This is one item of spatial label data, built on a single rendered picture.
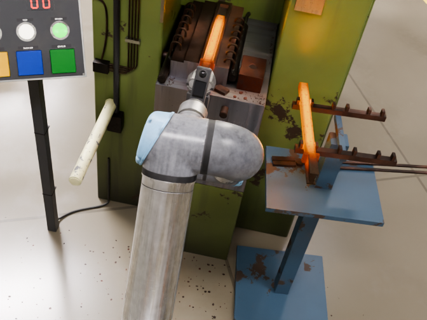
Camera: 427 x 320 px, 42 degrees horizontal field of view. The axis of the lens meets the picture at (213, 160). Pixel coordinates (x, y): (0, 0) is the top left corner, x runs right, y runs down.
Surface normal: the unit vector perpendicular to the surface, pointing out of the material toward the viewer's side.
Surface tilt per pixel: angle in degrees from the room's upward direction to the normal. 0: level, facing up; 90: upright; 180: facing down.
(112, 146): 90
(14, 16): 60
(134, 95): 90
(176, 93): 90
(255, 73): 0
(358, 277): 0
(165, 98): 90
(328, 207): 0
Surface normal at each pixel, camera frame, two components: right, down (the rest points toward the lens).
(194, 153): -0.03, 0.28
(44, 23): 0.29, 0.26
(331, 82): -0.16, 0.69
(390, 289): 0.13, -0.70
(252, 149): 0.78, -0.11
